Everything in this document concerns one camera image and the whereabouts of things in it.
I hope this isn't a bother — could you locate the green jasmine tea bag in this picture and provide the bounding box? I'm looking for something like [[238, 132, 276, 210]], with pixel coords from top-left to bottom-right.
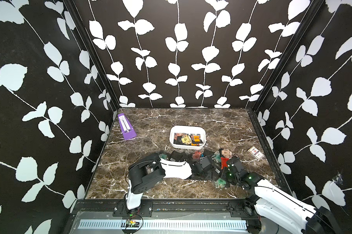
[[212, 153, 221, 163]]

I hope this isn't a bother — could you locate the pink red tea bag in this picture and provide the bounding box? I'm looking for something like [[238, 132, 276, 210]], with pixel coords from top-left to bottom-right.
[[192, 151, 202, 161]]

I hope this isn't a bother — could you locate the yellow oolong tea bag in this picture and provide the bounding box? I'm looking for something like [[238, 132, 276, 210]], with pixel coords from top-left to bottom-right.
[[182, 134, 192, 145]]

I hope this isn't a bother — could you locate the shiny red tea bag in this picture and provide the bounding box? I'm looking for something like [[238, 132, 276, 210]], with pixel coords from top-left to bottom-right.
[[220, 157, 229, 170]]

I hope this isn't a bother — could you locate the black green tea bag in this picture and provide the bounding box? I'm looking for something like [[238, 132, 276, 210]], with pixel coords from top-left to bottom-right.
[[215, 178, 227, 189]]

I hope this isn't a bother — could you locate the red label tea bag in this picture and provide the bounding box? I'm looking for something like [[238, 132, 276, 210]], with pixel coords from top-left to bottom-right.
[[174, 133, 184, 141]]

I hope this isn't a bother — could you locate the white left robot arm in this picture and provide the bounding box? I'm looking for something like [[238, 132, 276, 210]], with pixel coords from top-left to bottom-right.
[[125, 153, 214, 211]]

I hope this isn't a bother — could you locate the purple metronome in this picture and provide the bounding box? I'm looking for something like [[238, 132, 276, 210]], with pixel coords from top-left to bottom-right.
[[118, 113, 137, 140]]

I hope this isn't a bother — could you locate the white storage box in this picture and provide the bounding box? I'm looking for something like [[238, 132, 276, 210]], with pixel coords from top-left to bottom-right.
[[169, 125, 206, 150]]

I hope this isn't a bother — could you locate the beige tea bag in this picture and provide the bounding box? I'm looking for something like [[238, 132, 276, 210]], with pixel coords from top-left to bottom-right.
[[219, 148, 233, 159]]

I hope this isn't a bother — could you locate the white cable duct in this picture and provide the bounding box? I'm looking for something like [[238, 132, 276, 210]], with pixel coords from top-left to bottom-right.
[[77, 219, 247, 232]]

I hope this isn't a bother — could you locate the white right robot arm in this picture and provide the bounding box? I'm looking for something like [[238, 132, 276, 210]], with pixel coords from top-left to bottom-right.
[[222, 158, 343, 234]]

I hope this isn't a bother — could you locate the large black tea bag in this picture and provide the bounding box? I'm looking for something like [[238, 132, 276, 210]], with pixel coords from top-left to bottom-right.
[[170, 151, 187, 162]]

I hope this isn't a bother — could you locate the playing card box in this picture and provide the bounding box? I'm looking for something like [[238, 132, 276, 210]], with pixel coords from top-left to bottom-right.
[[248, 146, 265, 160]]

